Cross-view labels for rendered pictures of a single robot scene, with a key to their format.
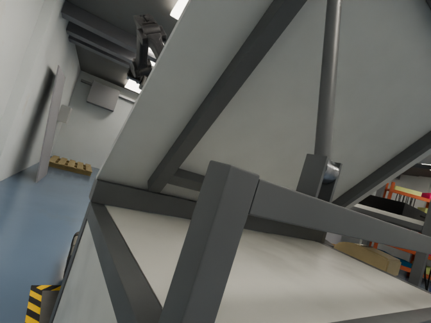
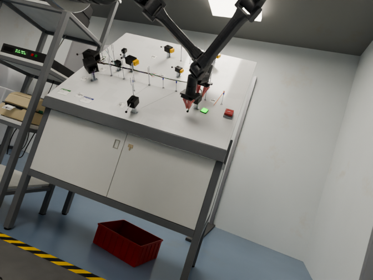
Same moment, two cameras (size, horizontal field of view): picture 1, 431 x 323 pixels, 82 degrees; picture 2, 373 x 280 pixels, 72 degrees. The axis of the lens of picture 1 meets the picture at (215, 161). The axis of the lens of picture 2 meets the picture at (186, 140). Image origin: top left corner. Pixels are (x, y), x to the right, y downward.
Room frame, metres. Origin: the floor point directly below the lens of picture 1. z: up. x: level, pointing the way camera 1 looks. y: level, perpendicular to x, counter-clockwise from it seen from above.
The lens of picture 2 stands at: (1.89, 1.14, 0.77)
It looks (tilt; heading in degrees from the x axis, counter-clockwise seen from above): 4 degrees up; 225
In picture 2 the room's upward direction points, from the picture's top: 18 degrees clockwise
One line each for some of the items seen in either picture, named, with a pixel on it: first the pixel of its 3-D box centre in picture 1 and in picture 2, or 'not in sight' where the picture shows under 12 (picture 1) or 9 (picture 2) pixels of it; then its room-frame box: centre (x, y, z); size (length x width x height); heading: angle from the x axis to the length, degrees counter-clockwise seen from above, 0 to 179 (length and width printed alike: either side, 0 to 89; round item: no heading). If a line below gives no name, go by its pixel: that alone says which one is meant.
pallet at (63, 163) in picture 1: (70, 165); not in sight; (6.21, 3.42, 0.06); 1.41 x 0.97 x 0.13; 27
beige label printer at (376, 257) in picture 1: (362, 262); (30, 109); (1.38, -0.94, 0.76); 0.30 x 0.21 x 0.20; 37
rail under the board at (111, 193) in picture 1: (240, 218); (128, 126); (1.06, -0.17, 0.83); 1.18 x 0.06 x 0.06; 123
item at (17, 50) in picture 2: (381, 206); (40, 63); (1.41, -0.98, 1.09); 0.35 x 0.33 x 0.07; 123
